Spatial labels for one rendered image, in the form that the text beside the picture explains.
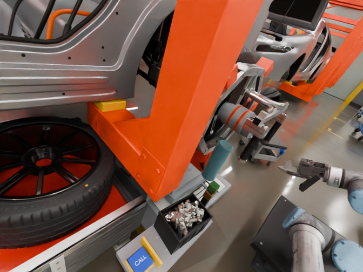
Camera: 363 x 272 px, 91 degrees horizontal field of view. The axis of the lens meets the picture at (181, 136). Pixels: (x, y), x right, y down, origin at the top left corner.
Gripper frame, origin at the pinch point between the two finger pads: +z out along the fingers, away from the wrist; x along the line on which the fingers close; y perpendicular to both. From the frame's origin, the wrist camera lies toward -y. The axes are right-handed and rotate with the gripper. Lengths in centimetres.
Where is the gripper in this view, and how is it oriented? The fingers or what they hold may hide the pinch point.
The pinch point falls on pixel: (280, 168)
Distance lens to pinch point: 113.5
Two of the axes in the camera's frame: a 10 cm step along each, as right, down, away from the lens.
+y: -0.2, -9.6, -2.7
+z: -7.9, -1.5, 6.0
